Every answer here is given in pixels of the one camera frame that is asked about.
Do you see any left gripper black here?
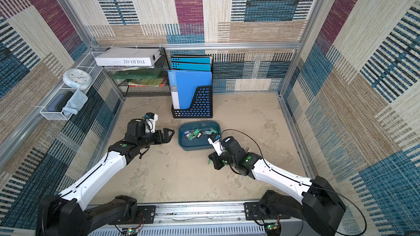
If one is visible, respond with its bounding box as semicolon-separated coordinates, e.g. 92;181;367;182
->
137;128;174;150

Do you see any teal plastic storage box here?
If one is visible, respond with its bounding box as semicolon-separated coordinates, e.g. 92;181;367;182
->
178;121;222;151

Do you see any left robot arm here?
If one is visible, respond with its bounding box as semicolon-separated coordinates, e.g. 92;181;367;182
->
35;113;175;236

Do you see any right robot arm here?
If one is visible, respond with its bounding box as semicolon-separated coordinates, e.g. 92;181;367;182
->
207;135;346;236

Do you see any white folio box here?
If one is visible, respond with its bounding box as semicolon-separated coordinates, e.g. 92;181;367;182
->
95;47;161;67

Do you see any black mesh file holder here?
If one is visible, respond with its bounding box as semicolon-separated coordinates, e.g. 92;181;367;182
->
171;85;213;119

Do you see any colourful book stack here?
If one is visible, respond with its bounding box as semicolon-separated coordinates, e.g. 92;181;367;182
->
128;78;166;87

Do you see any blue folder front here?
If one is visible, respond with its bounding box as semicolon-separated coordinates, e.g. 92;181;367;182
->
168;70;212;109

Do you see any teal folder middle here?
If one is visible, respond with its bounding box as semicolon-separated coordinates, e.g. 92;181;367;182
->
171;62;211;72

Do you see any teal folder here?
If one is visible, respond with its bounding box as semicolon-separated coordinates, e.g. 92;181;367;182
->
171;62;211;72
171;55;212;64

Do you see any teal folder back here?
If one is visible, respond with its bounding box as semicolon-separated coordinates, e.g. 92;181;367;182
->
171;55;212;64

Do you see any light blue cloth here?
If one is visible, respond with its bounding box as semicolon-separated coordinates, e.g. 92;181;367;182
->
62;90;89;118

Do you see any white round clock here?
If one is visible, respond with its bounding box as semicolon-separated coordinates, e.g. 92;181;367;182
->
62;68;93;90

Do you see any dark blue case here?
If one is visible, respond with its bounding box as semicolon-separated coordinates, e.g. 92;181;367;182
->
46;91;74;112

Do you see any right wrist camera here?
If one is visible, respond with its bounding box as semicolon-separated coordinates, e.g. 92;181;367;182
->
207;135;224;156

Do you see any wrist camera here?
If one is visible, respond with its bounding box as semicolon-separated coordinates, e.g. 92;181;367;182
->
144;113;158;133
207;135;224;156

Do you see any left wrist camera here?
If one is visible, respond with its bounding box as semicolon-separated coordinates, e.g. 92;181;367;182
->
144;113;158;133

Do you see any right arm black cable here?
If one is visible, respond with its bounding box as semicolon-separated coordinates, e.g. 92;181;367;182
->
220;128;368;236

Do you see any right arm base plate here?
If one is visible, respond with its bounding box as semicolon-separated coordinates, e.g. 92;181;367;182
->
243;202;291;221

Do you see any black wire shelf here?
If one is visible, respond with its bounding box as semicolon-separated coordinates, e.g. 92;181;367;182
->
104;48;170;98

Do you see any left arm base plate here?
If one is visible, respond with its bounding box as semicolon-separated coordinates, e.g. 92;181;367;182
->
109;205;156;225

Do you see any white wire basket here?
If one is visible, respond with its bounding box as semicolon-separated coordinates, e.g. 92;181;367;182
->
39;51;102;121

